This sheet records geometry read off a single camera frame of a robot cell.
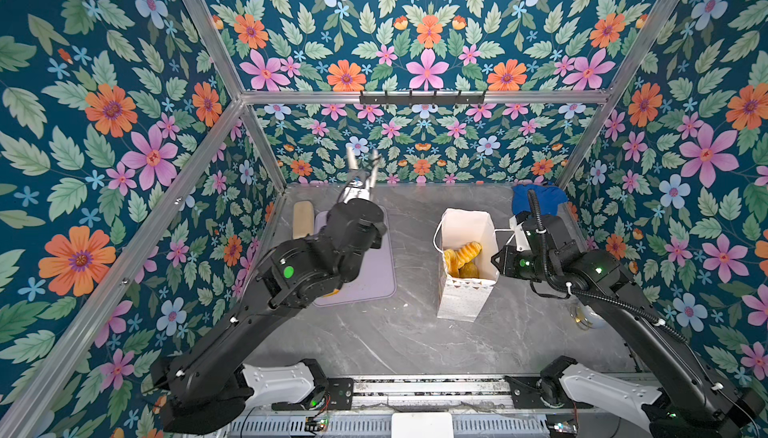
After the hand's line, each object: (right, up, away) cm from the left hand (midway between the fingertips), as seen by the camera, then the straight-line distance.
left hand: (375, 203), depth 58 cm
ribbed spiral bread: (+24, -14, +28) cm, 39 cm away
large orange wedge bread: (-10, -20, +7) cm, 23 cm away
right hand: (+27, -13, +12) cm, 32 cm away
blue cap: (+60, +4, +53) cm, 80 cm away
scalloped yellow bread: (+19, -15, +24) cm, 34 cm away
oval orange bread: (+24, -19, +28) cm, 42 cm away
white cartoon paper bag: (+22, -24, +17) cm, 37 cm away
